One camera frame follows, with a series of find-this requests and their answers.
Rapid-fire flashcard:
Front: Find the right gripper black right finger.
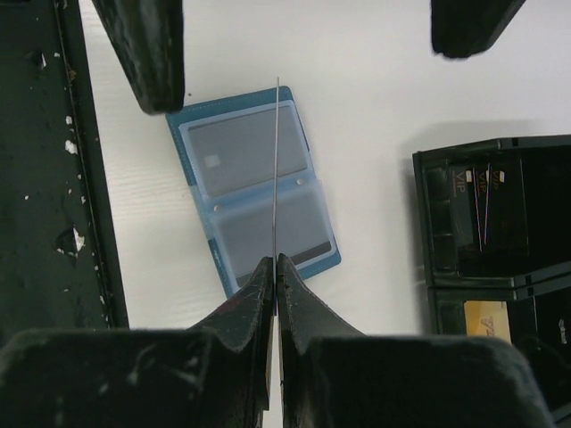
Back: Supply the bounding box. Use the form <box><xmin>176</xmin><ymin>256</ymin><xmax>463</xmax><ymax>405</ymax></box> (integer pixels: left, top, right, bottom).
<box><xmin>277</xmin><ymin>256</ymin><xmax>553</xmax><ymax>427</ymax></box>

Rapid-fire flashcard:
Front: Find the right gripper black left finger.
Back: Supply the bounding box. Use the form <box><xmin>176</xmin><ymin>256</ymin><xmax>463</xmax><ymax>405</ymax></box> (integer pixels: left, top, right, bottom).
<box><xmin>1</xmin><ymin>257</ymin><xmax>273</xmax><ymax>427</ymax></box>

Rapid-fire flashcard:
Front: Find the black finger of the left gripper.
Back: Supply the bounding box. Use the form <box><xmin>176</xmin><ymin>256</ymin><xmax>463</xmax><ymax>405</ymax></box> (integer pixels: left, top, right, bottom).
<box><xmin>93</xmin><ymin>0</ymin><xmax>186</xmax><ymax>114</ymax></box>
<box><xmin>430</xmin><ymin>0</ymin><xmax>525</xmax><ymax>58</ymax></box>

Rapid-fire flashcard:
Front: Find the blue leather card holder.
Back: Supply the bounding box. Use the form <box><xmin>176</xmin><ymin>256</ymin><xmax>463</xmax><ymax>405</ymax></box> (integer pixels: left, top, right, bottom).
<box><xmin>166</xmin><ymin>86</ymin><xmax>323</xmax><ymax>297</ymax></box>

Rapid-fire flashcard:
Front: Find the grey card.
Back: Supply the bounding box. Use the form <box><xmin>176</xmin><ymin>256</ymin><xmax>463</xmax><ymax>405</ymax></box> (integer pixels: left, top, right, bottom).
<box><xmin>209</xmin><ymin>182</ymin><xmax>341</xmax><ymax>296</ymax></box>

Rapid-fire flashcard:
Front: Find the dark card in left sleeve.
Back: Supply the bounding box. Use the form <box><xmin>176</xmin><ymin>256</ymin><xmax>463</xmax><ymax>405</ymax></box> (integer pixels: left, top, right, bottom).
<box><xmin>186</xmin><ymin>103</ymin><xmax>308</xmax><ymax>197</ymax></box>

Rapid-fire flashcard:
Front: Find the gold cards stack in tray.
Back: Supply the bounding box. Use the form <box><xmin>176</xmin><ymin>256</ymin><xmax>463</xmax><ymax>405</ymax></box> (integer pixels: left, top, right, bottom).
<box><xmin>463</xmin><ymin>300</ymin><xmax>511</xmax><ymax>342</ymax></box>

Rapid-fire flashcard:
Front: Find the black VIP cards stack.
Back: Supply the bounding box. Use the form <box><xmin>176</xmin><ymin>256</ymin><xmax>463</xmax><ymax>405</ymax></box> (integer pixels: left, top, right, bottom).
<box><xmin>449</xmin><ymin>156</ymin><xmax>528</xmax><ymax>259</ymax></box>

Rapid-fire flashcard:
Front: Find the black three-compartment tray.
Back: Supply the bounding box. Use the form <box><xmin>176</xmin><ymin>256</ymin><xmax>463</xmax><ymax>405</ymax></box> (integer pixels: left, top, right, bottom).
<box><xmin>412</xmin><ymin>135</ymin><xmax>570</xmax><ymax>427</ymax></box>

